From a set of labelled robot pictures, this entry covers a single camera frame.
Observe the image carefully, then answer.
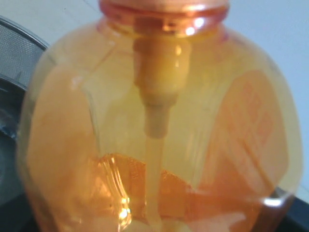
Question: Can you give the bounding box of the small stainless steel bowl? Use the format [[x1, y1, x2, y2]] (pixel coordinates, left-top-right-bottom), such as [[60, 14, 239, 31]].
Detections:
[[0, 78, 25, 205]]

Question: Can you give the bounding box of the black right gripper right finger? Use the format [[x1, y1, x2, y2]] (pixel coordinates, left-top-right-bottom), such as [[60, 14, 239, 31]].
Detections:
[[280, 195, 309, 232]]

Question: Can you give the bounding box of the orange pump soap bottle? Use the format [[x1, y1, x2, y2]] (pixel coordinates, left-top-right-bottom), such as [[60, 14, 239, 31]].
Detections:
[[17, 0, 303, 232]]

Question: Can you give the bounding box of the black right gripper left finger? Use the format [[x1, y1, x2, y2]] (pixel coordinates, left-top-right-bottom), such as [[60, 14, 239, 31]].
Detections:
[[0, 194, 40, 232]]

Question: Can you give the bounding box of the steel mesh strainer basket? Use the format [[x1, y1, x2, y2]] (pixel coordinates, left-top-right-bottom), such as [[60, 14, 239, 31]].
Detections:
[[0, 16, 48, 89]]

